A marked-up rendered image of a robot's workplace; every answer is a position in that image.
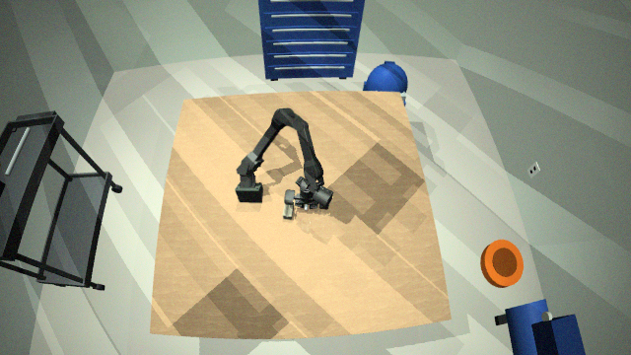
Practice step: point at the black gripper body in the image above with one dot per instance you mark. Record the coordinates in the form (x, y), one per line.
(299, 199)

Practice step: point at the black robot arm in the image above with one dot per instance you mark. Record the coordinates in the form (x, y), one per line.
(312, 168)

